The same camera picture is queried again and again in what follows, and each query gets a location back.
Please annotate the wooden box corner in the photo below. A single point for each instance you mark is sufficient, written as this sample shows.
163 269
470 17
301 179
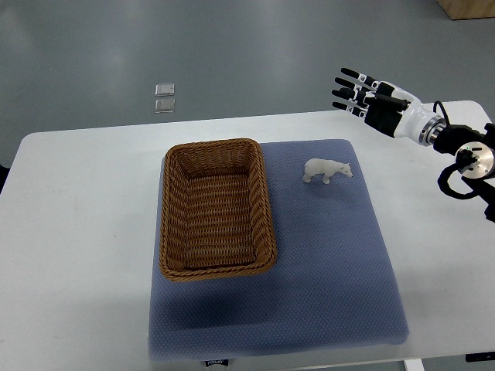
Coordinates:
468 9

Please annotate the white table leg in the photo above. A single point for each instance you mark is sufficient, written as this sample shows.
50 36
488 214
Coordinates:
414 365

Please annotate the black table control panel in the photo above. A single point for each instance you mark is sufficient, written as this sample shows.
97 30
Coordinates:
480 357

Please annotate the upper floor plate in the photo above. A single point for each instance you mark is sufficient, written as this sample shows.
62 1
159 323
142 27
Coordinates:
164 89

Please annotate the black label tag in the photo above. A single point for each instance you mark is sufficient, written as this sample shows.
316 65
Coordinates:
217 362

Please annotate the white bear figurine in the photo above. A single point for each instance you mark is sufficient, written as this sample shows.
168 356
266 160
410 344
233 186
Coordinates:
326 168

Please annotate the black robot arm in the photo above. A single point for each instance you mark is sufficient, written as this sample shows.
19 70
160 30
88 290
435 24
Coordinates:
473 159

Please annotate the brown wicker basket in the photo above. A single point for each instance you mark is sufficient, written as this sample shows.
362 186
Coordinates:
216 217

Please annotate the blue textured mat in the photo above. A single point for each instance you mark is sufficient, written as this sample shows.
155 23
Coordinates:
332 285

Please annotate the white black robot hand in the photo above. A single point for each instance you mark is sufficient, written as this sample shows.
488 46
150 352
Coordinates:
387 108

